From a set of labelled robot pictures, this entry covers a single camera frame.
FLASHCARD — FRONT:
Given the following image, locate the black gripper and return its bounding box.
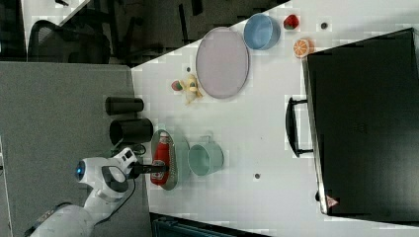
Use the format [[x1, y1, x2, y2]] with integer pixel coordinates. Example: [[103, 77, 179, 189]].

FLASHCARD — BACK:
[[129, 163, 169, 179]]

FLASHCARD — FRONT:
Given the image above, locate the red ketchup bottle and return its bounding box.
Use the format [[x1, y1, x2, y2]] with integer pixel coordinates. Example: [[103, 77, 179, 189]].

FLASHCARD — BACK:
[[150, 132, 170, 186]]

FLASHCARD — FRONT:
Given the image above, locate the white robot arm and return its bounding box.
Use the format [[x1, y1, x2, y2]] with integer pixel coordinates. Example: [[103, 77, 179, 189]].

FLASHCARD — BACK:
[[25, 147, 169, 237]]

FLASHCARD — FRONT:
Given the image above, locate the green strainer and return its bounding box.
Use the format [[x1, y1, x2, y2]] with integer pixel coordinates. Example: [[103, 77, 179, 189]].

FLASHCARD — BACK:
[[151, 125, 191, 191]]

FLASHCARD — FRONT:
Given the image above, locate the black bowl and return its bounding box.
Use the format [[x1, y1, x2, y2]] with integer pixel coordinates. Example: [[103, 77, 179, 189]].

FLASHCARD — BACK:
[[110, 118, 154, 145]]

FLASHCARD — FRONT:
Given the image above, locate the green mug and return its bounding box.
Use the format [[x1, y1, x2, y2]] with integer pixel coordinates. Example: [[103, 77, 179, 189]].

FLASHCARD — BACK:
[[188, 135, 224, 177]]

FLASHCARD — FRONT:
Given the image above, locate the black cup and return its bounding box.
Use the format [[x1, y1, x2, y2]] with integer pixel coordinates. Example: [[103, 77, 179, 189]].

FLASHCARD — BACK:
[[105, 97, 144, 116]]

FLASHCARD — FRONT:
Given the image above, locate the red toy strawberry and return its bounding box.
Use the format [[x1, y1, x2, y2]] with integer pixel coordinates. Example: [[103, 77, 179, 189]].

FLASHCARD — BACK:
[[171, 80, 183, 91], [283, 14, 299, 30]]

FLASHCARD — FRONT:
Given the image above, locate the yellow toy banana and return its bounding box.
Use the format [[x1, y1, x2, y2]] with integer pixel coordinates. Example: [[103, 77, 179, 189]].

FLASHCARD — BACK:
[[184, 74, 203, 105]]

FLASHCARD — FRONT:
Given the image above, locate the lavender round plate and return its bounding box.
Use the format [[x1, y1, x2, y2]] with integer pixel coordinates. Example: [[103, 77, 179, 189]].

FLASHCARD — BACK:
[[196, 27, 249, 99]]

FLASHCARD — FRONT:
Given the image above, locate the black office chair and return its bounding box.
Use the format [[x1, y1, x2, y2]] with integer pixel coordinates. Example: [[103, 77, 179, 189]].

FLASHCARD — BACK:
[[27, 20, 111, 64]]

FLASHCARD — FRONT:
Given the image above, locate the blue bowl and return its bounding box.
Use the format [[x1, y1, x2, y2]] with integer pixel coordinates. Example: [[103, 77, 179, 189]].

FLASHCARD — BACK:
[[243, 13, 281, 50]]

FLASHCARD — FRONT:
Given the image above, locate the toy orange half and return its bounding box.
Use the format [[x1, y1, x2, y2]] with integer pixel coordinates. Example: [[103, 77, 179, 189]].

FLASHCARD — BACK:
[[293, 39, 314, 58]]

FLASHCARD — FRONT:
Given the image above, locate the black cable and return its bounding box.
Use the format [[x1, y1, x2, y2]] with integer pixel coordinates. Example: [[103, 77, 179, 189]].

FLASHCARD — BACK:
[[95, 142, 147, 225]]

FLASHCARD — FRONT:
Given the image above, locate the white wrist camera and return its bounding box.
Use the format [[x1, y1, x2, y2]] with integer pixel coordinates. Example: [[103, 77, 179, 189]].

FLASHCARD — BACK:
[[115, 147, 137, 173]]

